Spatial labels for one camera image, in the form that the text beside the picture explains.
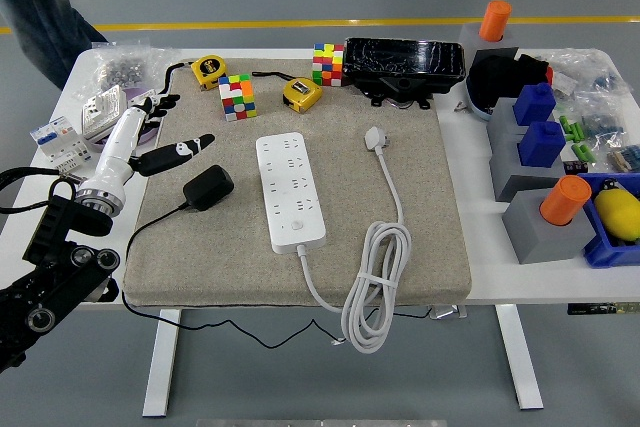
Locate clear bag of metal screws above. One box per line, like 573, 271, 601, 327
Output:
69, 38, 176, 103

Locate puzzle cube small cells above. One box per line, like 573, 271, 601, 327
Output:
312, 42, 346, 88

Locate pale blue-rimmed bowl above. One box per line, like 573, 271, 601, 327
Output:
464, 76, 494, 122

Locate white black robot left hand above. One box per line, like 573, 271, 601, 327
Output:
79, 93, 217, 204

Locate purple tape roll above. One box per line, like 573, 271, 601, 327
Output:
92, 86, 161, 151

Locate blue block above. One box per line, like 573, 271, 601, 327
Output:
517, 120, 568, 170
512, 82, 558, 127

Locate black power adapter plug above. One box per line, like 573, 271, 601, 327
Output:
182, 164, 235, 212

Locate puzzle cube large cells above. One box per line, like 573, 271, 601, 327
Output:
217, 73, 258, 123

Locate thin black adapter cord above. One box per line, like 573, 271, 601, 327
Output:
121, 201, 347, 350

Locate white power cord with plug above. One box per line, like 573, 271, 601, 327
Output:
295, 125, 414, 355

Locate white power strip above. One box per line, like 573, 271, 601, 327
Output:
255, 131, 327, 254

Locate grey block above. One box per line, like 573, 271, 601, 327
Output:
486, 96, 556, 141
458, 21, 521, 66
501, 188, 598, 266
488, 134, 566, 203

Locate yellow tape measure clear window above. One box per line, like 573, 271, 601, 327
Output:
282, 76, 324, 115

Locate orange cylinder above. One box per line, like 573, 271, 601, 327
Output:
478, 0, 513, 44
538, 174, 594, 227

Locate clear bag of striped parts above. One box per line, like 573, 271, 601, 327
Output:
604, 143, 640, 176

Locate metal bracket under table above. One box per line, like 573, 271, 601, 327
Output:
428, 304, 469, 321

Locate person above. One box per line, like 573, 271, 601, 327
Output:
0, 0, 109, 93

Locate grey-brown mat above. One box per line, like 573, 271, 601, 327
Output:
122, 56, 474, 309

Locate white table leg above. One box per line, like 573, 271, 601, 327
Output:
494, 304, 545, 411
142, 307, 182, 418

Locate blue plastic bin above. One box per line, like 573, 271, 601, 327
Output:
577, 171, 640, 270

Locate clear bag of blue parts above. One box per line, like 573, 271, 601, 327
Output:
574, 49, 631, 98
574, 94, 629, 143

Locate white wall socket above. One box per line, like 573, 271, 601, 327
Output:
80, 84, 129, 143

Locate yellow oval object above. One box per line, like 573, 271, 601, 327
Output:
593, 179, 640, 243

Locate black strip under table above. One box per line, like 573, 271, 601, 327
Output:
567, 301, 640, 317

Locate clear bag with white label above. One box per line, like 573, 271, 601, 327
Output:
542, 49, 584, 98

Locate white blue circuit breaker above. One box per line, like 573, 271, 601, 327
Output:
28, 115, 96, 173

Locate black cloth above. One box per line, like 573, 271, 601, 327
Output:
467, 52, 551, 111

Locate yellow tape measure black label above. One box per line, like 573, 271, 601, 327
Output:
191, 54, 228, 91

